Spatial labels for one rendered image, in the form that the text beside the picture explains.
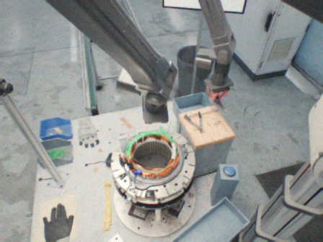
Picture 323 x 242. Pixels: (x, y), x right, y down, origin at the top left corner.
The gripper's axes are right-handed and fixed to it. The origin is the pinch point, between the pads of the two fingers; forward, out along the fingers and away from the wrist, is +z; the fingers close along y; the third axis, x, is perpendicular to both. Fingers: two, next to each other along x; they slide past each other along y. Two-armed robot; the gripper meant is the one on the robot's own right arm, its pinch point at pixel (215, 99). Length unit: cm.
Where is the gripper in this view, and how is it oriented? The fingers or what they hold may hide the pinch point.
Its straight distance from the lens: 102.3
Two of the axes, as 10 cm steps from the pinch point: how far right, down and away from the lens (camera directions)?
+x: 3.2, 7.0, -6.4
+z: 0.1, 6.8, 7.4
